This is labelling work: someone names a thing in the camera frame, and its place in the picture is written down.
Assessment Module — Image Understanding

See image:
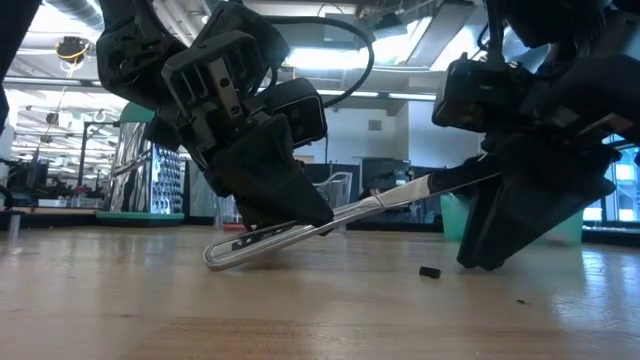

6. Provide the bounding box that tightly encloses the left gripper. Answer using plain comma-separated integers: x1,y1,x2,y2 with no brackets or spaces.
160,1,336,237

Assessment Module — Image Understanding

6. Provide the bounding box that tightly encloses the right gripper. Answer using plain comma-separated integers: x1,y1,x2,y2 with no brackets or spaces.
456,51,640,272

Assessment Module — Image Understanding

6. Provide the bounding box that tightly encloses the teal plastic bin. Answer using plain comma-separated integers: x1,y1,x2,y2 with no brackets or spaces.
439,193,585,247

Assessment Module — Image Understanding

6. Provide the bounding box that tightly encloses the clear plastic bin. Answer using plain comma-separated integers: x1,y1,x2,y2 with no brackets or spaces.
214,171,354,234

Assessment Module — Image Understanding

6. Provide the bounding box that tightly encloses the thin steel utensil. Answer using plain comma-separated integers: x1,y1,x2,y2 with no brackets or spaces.
202,164,501,272

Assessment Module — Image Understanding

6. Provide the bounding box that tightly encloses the grey cloth cover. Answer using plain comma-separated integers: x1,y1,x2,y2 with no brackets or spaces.
185,159,221,219

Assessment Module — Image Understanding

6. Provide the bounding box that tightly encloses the teal steel box grater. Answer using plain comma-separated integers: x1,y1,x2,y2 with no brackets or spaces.
96,102,187,227

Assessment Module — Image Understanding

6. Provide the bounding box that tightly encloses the long ceiling light bar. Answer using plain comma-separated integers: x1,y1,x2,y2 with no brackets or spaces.
2,74,440,102

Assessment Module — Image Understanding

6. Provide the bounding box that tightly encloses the background workbench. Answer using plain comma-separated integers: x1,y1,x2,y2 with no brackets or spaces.
0,199,101,241

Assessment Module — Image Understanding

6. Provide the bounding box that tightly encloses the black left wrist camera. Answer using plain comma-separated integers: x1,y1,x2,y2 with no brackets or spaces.
264,77,329,149

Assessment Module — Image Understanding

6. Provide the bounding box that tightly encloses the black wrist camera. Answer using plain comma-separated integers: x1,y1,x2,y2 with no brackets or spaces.
264,77,329,149
432,52,534,134

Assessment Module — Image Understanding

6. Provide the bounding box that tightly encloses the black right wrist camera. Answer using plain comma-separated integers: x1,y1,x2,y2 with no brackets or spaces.
432,52,534,134

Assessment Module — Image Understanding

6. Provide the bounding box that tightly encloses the black background rack frame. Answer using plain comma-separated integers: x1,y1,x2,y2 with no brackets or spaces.
77,121,121,190

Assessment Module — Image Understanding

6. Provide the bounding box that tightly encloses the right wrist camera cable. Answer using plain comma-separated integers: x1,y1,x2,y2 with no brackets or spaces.
477,0,507,67

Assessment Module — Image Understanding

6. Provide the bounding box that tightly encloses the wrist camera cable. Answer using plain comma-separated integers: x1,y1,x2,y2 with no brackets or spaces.
257,14,376,109
477,0,507,67

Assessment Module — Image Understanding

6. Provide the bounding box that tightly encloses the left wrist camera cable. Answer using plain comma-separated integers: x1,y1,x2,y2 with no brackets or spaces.
257,14,376,109

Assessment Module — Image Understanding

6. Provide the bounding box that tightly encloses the silver rectangular air duct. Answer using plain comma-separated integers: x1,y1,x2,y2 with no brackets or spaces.
359,0,492,72

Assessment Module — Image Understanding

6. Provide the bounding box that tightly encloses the yellow black cord reel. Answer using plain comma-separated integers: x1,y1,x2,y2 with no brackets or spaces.
54,35,92,64

